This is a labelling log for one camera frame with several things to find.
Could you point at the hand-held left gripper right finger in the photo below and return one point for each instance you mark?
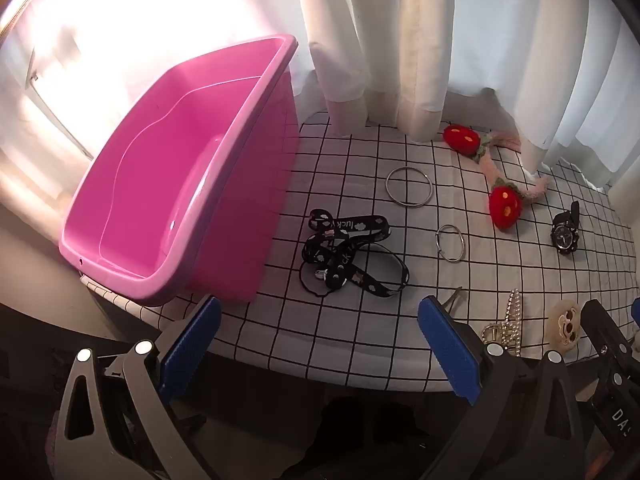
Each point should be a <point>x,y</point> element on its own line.
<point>447,350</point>

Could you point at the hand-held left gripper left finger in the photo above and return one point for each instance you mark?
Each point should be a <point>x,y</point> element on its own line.
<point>190,350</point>

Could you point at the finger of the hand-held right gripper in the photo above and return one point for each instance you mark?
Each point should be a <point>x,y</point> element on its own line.
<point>636,312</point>
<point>607,330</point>

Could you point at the beige plush face brooch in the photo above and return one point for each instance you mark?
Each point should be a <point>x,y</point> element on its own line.
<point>565,327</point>

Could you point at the pearl hair clip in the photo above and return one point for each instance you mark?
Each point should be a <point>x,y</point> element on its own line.
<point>512,320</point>

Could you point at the large silver bangle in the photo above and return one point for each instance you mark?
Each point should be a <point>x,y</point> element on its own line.
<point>387,185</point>

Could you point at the pink plastic bin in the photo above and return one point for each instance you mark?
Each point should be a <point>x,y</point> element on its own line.
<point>165,160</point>

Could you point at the gold metal clip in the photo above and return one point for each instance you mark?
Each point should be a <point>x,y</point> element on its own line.
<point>492,334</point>

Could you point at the thin metal pin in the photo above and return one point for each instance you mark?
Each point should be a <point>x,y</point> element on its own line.
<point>452,299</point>

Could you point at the black wristwatch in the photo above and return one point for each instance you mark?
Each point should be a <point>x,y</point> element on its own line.
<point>565,237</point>

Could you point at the red knitted strawberry charm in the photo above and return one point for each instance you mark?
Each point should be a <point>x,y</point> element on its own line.
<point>505,205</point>

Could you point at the black grid white tablecloth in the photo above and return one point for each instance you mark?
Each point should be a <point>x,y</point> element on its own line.
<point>350,160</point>

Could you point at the white sheer curtain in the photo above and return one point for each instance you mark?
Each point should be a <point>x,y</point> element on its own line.
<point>125,20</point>

